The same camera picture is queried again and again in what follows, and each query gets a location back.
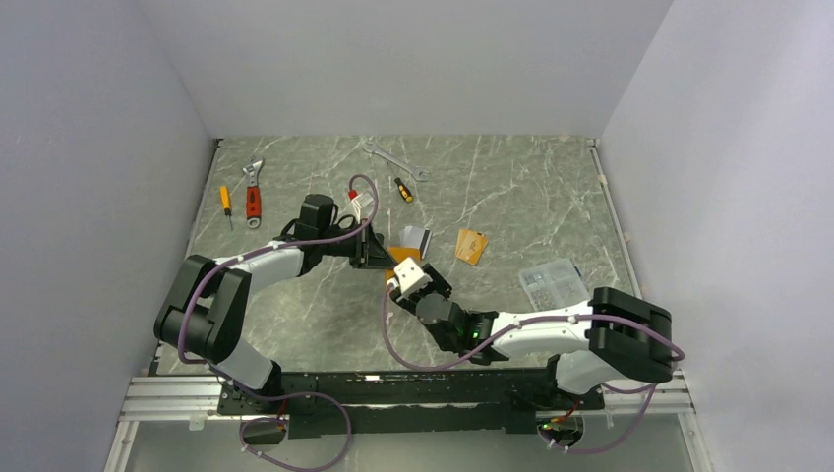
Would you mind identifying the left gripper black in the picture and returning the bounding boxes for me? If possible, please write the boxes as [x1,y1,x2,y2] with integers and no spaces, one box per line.
[319,218,399,270]

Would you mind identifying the grey credit card stack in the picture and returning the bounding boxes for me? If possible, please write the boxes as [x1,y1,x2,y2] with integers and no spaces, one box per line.
[399,225,433,260]

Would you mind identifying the orange leather card holder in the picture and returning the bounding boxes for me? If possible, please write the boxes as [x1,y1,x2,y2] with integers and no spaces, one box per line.
[385,246,422,281]

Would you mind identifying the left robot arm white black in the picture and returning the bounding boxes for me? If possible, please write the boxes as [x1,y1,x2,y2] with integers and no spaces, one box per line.
[153,194,396,413]

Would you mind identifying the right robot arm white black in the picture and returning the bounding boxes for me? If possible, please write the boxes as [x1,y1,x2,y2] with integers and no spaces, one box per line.
[382,259,685,408]

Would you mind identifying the black yellow stubby screwdriver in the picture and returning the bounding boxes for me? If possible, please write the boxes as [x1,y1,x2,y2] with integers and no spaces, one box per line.
[393,177,414,203]

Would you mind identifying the silver open-end wrench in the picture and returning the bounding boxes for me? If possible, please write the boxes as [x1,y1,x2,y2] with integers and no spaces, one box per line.
[362,141,430,182]

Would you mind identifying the clear plastic screw box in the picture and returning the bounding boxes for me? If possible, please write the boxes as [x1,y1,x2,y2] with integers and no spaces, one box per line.
[518,258,590,311]

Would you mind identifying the small yellow screwdriver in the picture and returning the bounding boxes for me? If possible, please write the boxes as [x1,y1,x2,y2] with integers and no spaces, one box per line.
[220,186,234,231]

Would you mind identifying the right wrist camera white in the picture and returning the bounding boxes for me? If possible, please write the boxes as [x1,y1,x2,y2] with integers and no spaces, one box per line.
[393,258,432,297]

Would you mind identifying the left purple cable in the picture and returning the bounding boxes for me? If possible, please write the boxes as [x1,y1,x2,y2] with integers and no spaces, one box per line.
[175,173,381,472]

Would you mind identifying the purple cable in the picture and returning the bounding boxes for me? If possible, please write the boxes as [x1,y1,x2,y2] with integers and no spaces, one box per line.
[381,286,686,456]
[175,173,381,472]

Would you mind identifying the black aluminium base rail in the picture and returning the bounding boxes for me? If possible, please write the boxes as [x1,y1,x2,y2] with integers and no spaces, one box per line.
[119,368,696,439]

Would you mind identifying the red handled adjustable wrench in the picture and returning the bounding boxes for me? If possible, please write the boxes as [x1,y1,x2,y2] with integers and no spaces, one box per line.
[243,156,264,229]

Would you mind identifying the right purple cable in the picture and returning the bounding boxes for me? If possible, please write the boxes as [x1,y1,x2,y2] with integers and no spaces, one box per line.
[381,286,686,456]

